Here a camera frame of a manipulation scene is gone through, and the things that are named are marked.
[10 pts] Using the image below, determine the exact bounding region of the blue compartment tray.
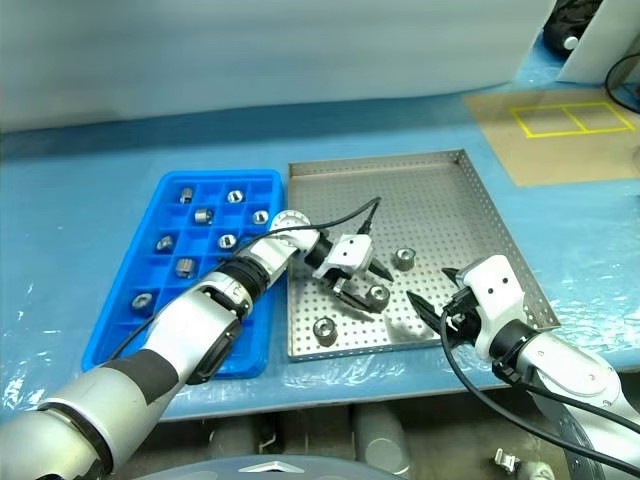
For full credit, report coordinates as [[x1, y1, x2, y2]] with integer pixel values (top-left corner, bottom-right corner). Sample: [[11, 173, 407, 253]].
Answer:
[[80, 169, 288, 378]]

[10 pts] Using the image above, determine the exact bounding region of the grey cylinder under table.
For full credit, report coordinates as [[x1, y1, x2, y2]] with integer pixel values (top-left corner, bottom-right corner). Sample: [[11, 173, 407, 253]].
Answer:
[[351, 403, 414, 479]]

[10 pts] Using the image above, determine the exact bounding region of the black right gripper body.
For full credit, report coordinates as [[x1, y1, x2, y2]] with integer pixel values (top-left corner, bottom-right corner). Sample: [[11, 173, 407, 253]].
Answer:
[[441, 287, 482, 347]]

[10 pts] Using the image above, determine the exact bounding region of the brown mat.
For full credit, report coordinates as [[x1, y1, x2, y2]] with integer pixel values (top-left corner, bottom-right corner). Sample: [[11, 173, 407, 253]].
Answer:
[[463, 89, 640, 189]]

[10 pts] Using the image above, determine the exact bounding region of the perforated steel tray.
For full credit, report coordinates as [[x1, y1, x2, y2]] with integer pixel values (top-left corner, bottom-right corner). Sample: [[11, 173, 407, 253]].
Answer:
[[286, 147, 562, 363]]

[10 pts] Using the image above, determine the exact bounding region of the thin black cable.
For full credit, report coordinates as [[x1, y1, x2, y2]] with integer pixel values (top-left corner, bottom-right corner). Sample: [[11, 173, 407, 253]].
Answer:
[[605, 51, 640, 115]]

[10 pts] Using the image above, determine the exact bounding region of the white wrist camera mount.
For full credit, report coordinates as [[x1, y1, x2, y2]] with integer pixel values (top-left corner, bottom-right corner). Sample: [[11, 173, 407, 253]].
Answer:
[[460, 254, 527, 362], [311, 233, 374, 282]]

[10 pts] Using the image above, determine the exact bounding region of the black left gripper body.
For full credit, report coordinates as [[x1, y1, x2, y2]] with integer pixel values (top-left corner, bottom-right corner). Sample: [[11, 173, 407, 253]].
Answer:
[[329, 261, 373, 297]]

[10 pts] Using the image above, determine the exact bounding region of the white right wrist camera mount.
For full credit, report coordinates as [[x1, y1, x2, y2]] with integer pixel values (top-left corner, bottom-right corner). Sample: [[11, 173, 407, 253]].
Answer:
[[460, 254, 527, 362]]

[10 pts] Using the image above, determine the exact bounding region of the small metal bracket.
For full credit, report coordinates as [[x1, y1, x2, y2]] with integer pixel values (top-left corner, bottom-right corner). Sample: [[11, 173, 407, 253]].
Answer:
[[491, 447, 519, 475]]

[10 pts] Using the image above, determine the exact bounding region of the black bag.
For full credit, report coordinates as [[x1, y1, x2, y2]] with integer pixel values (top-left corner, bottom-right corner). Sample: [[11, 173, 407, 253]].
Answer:
[[544, 0, 594, 52]]

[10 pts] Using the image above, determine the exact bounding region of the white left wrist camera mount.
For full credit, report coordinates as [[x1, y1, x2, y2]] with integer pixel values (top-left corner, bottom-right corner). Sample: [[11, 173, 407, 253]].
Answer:
[[311, 233, 374, 282]]

